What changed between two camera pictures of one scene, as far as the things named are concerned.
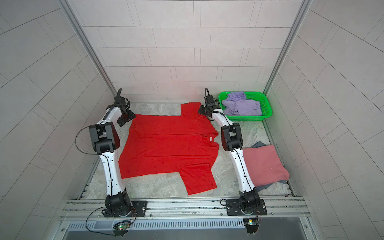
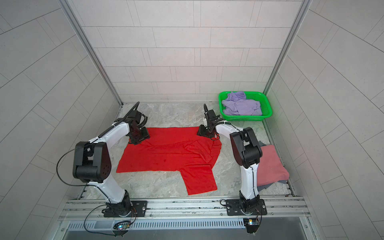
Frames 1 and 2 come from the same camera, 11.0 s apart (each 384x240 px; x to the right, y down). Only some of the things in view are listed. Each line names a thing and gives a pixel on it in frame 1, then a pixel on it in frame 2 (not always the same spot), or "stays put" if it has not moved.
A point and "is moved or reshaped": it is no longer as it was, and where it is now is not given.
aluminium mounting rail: [214, 209] stays put
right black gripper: [202, 110] to [202, 130]
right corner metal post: [305, 6] stays put
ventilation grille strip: [109, 225] stays put
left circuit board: [123, 226] stays put
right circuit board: [251, 225] stays put
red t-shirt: [188, 143] is moved or reshaped
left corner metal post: [66, 5] stays put
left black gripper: [131, 115] to [146, 135]
